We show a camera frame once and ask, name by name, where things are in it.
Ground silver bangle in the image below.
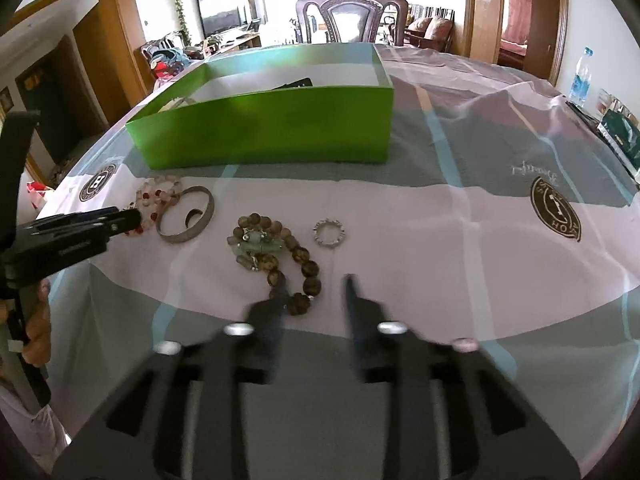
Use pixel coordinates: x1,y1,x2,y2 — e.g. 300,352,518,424
155,186,216,244

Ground red bag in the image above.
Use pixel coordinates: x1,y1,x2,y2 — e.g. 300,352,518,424
26,181,55,211

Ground wooden television stand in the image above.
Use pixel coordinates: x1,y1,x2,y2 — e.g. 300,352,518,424
200,30,263,56

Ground flat screen television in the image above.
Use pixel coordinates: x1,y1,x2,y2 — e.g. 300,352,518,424
197,0,243,36

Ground person's left hand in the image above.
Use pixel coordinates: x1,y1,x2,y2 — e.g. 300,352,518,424
22,280,53,368

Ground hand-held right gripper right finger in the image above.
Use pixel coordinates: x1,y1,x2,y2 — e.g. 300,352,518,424
342,274,583,480

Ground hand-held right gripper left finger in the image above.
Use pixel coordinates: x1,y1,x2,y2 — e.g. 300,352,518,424
52,272,291,480

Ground brown sofa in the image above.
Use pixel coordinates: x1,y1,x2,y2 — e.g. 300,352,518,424
405,16,456,53

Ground black watch strap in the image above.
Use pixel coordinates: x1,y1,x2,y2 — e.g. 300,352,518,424
272,77,313,92

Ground pile of clothes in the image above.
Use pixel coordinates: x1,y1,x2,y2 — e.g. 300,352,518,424
140,35,206,81

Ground hanging green vine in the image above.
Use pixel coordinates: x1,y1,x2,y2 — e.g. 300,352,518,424
167,0,193,46

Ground person's left forearm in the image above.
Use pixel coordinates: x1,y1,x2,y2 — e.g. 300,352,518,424
0,380,68,463

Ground silver beaded ring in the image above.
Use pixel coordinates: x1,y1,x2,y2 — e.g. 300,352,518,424
312,218,347,249

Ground pink bead bracelet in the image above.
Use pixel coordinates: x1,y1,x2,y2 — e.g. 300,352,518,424
122,175,183,238

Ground flat black case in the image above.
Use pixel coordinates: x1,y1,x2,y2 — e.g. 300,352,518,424
566,100,601,126

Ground pale green jade bracelet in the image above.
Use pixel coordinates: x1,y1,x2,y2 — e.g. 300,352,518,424
227,229,286,271

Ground printed tablecloth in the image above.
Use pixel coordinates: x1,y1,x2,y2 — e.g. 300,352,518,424
37,42,640,480

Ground clear water bottle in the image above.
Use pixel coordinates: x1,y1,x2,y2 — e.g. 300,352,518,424
569,47,594,108

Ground small printed cards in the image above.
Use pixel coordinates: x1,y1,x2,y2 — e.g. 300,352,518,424
595,89,628,117

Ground green cardboard box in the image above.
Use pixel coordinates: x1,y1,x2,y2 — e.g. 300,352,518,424
125,42,396,171

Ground brown wooden bead bracelet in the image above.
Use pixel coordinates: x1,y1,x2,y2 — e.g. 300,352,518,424
226,213,321,317

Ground carved dark wooden chair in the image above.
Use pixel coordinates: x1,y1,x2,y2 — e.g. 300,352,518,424
295,0,408,48

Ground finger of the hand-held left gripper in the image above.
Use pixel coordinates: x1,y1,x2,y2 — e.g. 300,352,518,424
30,206,123,228
22,208,143,241

